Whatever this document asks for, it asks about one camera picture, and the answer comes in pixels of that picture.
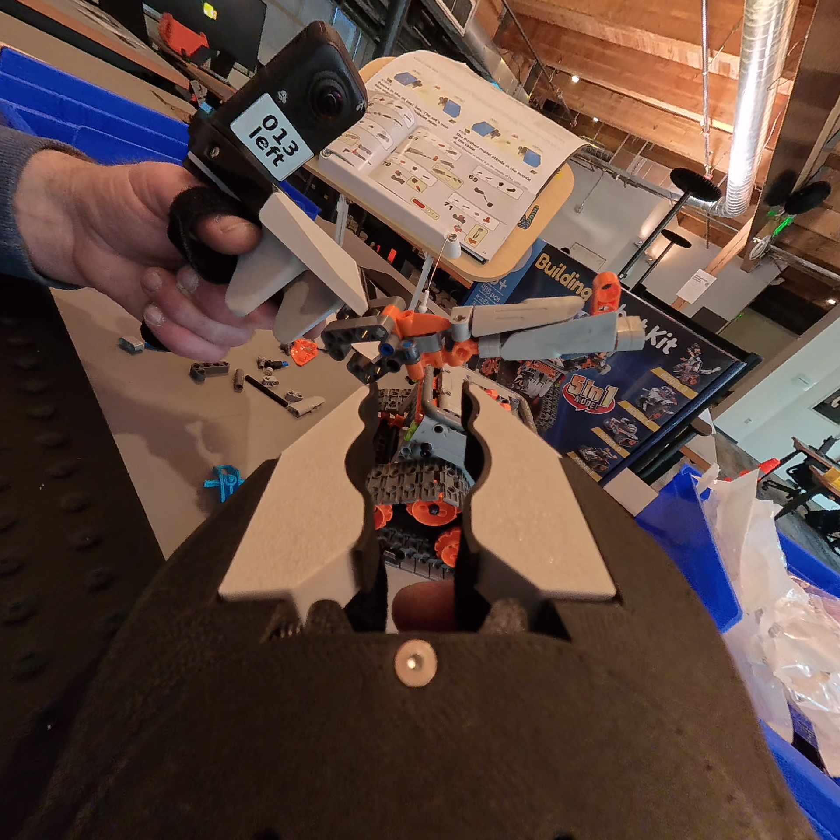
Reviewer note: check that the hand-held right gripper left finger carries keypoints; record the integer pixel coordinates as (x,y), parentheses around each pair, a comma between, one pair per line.
(295,525)

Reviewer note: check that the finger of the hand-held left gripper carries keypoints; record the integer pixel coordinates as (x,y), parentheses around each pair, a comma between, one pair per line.
(308,312)
(315,256)

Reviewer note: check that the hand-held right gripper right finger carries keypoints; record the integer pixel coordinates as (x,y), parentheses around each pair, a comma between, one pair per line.
(531,525)

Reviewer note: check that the grey orange toy arm assembly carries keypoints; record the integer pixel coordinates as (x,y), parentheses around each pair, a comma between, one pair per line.
(525,321)

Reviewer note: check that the blue plastic parts bin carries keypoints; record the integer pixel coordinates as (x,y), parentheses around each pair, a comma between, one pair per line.
(65,98)

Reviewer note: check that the person's left forearm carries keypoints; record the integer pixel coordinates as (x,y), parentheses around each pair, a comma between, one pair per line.
(10,197)

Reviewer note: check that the person's left hand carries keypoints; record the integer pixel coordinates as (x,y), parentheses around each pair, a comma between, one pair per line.
(111,216)

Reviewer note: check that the orange translucent piece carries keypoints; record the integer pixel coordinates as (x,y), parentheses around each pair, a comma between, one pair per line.
(304,352)

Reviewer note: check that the black pin with blue tip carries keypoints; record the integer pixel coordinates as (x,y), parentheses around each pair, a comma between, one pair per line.
(270,365)

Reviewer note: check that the blue plastic brick separator tool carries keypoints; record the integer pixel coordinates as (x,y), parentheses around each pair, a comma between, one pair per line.
(226,482)

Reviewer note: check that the black long axle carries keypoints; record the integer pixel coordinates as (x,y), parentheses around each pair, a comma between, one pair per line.
(266,392)

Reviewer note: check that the light grey panel piece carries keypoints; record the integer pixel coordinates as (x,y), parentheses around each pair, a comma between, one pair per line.
(307,407)

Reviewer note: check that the orange plastic object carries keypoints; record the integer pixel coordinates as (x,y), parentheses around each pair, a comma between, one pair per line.
(184,36)

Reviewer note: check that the dark grey bent beam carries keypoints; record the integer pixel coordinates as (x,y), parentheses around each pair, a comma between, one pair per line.
(208,371)

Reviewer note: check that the blue plastic bin with bags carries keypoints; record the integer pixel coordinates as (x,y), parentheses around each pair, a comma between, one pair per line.
(682,544)

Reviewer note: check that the light grey small brick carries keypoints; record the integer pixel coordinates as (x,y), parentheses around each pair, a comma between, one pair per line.
(131,344)

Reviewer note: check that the open instruction booklet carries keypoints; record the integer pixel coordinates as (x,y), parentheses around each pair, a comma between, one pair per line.
(459,131)

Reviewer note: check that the dark blue robot kit box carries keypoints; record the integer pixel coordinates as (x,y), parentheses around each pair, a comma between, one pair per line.
(630,367)

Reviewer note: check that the wooden book stand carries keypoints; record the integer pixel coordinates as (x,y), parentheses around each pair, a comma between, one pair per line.
(525,243)

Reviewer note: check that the crumpled clear plastic bags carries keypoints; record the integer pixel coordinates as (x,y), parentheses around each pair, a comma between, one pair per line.
(774,590)

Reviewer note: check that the white wall sign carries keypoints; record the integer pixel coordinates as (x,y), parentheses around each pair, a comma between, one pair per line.
(700,282)

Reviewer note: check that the black round pedestal stand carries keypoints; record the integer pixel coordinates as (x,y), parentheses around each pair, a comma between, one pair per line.
(695,184)
(676,237)

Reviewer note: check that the silver ventilation duct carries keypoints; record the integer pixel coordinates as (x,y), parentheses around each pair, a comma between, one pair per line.
(754,98)

